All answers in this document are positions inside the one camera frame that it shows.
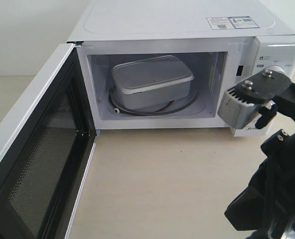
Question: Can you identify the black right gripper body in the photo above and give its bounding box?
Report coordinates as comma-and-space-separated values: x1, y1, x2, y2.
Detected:
224, 129, 295, 239

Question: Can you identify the white plastic lidded container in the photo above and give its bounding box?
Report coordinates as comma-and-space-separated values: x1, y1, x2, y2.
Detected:
111, 55, 194, 110

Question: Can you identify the white microwave door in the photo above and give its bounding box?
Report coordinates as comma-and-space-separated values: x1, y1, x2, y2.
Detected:
0, 43, 96, 239

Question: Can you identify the white microwave oven body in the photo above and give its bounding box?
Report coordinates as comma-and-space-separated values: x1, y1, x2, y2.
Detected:
68, 0, 295, 130

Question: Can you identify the upper white control knob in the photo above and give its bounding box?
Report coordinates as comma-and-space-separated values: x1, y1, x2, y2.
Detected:
265, 65, 286, 75

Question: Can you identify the glass turntable plate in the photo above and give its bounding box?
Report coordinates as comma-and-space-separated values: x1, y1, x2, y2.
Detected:
108, 66, 204, 117

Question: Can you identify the blue energy label sticker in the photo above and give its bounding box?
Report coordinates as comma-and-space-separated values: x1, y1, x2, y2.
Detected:
228, 16, 259, 29

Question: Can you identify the white blue warning sticker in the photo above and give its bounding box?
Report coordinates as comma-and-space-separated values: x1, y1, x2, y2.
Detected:
206, 17, 234, 30

